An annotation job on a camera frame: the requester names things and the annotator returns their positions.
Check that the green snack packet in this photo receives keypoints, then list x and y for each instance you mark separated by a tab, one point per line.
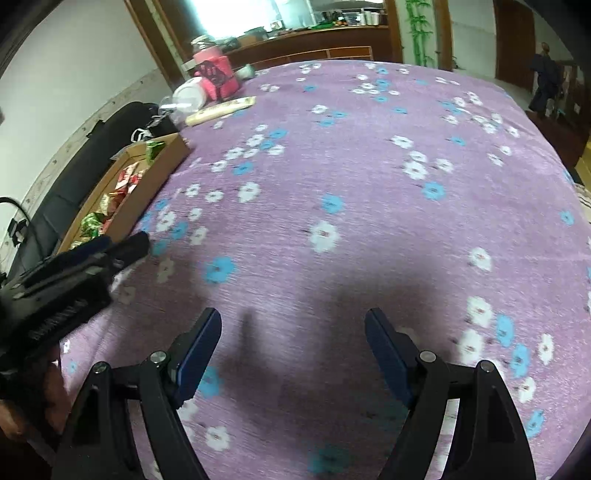
154	148
92	226

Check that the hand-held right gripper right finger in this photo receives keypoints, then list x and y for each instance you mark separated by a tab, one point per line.
388	360

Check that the purple floral tablecloth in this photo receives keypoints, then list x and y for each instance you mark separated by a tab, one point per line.
346	184

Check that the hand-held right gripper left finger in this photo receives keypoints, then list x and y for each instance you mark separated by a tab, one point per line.
201	355

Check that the white round container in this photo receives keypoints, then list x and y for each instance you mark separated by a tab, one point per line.
189	94

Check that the wall socket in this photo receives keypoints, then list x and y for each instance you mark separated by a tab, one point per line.
17	230

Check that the black cylindrical motor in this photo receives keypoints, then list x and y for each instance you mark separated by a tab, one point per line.
171	121

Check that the cream squeeze tube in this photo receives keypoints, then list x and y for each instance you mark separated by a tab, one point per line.
221	110

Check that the person's left hand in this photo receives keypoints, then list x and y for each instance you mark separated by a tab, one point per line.
57	397

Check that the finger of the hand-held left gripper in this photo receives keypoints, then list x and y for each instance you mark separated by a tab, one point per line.
134	247
90	247

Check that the small grey cup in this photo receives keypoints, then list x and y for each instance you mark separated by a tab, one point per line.
244	71

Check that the wooden counter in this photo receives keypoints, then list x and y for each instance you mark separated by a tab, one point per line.
314	46

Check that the green bamboo wall sticker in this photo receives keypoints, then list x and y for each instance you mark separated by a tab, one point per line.
419	32

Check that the brown wooden door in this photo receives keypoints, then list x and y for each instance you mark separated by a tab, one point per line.
515	41

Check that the pink knitted bottle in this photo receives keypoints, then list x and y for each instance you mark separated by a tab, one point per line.
219	69

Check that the black leather sofa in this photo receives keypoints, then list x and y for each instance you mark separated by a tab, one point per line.
69	184

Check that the shallow cardboard box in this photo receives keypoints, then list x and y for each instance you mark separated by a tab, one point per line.
147	184

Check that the dark blue jacket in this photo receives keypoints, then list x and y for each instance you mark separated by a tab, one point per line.
545	78

